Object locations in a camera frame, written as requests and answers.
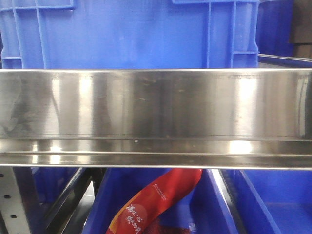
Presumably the blue bin lower shelf middle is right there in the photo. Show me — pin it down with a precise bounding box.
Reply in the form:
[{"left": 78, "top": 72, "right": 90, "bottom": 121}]
[{"left": 82, "top": 168, "right": 238, "bottom": 234}]

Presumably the blue bin shelf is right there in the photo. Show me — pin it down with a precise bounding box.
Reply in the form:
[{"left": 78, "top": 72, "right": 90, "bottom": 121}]
[
  {"left": 222, "top": 170, "right": 312, "bottom": 234},
  {"left": 82, "top": 168, "right": 238, "bottom": 234}
]

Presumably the blue bin lower shelf right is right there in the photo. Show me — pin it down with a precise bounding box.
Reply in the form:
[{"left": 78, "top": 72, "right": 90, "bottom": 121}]
[{"left": 222, "top": 170, "right": 312, "bottom": 234}]

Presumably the large blue bin on shelf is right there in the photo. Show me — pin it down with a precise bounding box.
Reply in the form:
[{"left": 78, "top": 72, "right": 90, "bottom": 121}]
[{"left": 0, "top": 0, "right": 259, "bottom": 69}]

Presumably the red printed bag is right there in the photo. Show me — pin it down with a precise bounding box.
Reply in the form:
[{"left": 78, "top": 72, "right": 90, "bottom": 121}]
[{"left": 106, "top": 168, "right": 203, "bottom": 234}]

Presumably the perforated steel shelf upright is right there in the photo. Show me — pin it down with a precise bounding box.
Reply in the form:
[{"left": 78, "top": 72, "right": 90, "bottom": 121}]
[{"left": 0, "top": 166, "right": 38, "bottom": 234}]

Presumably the stainless steel shelf rail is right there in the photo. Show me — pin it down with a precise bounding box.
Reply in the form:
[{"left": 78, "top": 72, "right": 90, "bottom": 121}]
[{"left": 0, "top": 68, "right": 312, "bottom": 170}]

